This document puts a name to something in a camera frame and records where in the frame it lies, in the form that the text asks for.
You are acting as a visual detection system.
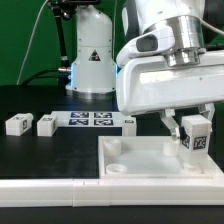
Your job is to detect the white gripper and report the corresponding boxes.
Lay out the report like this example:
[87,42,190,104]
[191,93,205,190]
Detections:
[116,50,224,140]

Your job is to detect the white square table top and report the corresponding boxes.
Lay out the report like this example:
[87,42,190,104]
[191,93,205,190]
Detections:
[98,136,224,179]

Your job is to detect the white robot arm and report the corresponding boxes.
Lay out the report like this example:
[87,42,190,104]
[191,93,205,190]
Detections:
[66,0,224,139]

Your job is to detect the white L-shaped fence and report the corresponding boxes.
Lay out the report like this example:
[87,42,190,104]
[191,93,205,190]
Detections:
[0,177,224,207]

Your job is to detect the white marker base plate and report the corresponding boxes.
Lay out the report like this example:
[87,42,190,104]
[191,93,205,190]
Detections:
[50,111,134,128]

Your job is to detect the black cables at base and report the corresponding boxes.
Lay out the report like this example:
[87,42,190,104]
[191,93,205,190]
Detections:
[20,66,73,86]

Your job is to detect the grey thin cable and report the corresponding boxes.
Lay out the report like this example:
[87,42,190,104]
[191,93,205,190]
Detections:
[16,0,50,86]

